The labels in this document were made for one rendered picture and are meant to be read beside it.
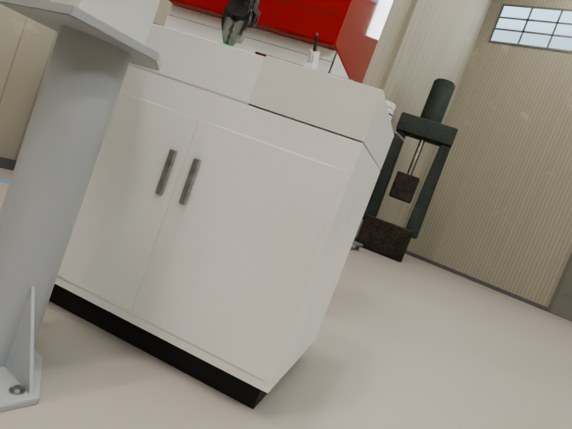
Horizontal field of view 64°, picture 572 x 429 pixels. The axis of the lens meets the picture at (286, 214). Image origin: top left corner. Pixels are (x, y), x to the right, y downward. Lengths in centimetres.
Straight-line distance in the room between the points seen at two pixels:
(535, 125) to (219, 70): 1011
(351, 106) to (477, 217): 973
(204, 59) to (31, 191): 62
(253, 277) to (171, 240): 28
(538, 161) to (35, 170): 1043
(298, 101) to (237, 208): 34
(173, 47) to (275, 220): 62
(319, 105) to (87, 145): 60
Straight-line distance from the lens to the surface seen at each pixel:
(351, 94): 129
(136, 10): 122
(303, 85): 132
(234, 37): 148
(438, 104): 854
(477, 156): 1119
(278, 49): 208
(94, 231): 156
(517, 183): 1095
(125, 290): 151
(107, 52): 115
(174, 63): 150
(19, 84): 393
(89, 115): 115
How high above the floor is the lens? 66
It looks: 4 degrees down
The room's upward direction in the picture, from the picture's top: 20 degrees clockwise
